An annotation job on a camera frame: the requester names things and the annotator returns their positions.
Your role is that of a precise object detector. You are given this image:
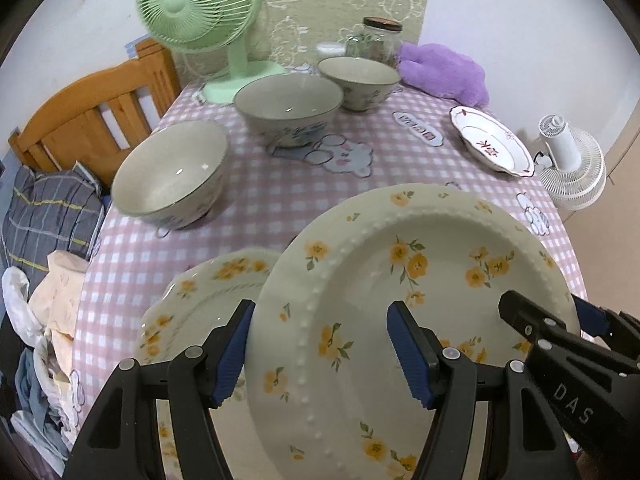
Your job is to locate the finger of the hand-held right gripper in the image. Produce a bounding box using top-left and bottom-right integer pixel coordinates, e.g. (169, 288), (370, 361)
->
(498, 289), (571, 356)
(571, 295), (640, 361)

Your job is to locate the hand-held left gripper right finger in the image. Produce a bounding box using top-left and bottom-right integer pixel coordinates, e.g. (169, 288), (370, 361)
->
(386, 300), (581, 480)

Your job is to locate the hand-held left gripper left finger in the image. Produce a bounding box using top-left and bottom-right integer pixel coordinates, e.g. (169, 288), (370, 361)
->
(62, 299), (257, 480)

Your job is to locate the yellow floral scalloped plate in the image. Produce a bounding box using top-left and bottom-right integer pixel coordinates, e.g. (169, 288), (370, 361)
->
(135, 247), (283, 480)

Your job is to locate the large yellow floral beaded plate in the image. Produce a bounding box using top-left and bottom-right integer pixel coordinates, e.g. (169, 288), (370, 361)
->
(245, 183), (582, 480)

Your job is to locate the white plate with red mark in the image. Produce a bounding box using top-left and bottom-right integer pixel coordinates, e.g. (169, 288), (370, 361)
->
(449, 105), (536, 179)

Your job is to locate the grey ceramic bowl blue floral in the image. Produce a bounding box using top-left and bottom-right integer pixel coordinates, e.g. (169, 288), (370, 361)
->
(234, 74), (345, 148)
(111, 120), (230, 231)
(316, 56), (402, 112)

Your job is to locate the beige cabinet door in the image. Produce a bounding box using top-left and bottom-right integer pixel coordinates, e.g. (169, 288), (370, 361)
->
(560, 125), (640, 321)

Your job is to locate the white desk fan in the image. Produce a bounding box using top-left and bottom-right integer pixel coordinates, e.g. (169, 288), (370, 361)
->
(537, 114), (607, 211)

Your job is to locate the pink checked tablecloth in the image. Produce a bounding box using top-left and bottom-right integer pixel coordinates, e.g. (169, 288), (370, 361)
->
(62, 62), (588, 480)

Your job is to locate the cream cloth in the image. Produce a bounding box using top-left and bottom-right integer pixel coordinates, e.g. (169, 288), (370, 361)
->
(27, 250), (96, 376)

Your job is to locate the blue-grey clothes pile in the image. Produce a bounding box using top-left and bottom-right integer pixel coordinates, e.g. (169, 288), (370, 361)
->
(10, 345), (78, 476)

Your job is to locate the grey plaid bedding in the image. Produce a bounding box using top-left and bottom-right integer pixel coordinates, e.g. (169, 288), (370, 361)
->
(0, 160), (108, 276)

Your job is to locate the purple plush toy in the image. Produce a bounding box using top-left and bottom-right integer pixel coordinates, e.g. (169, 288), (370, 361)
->
(397, 42), (490, 108)

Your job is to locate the wooden bed headboard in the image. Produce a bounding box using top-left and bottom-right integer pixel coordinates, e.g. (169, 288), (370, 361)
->
(9, 37), (182, 186)

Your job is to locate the glass jar with dark lid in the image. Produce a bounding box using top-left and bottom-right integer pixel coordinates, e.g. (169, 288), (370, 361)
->
(357, 17), (403, 68)

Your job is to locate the clear glass mug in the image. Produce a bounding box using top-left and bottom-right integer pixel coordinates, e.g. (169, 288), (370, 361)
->
(345, 34), (373, 61)

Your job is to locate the green desk fan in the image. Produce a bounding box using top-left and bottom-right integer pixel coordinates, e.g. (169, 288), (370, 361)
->
(136, 0), (288, 106)

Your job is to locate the green patterned cushion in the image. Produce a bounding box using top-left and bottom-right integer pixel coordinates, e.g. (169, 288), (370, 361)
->
(250, 0), (435, 68)

